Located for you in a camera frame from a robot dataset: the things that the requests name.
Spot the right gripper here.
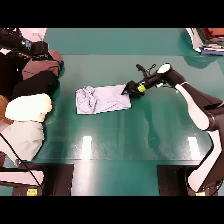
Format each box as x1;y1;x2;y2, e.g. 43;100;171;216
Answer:
121;79;148;100

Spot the white shirt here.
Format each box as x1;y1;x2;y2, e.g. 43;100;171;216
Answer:
75;83;133;116

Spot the heap of clothes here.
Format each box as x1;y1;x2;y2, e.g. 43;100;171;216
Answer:
184;28;224;57

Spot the brown garment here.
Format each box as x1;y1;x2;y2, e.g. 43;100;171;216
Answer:
21;49;65;81

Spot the black garment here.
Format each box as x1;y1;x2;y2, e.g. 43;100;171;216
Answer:
11;69;61;100

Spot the cream garment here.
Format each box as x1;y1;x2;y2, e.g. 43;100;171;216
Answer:
4;92;54;123

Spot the pale grey garment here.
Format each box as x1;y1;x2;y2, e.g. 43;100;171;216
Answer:
0;120;46;165

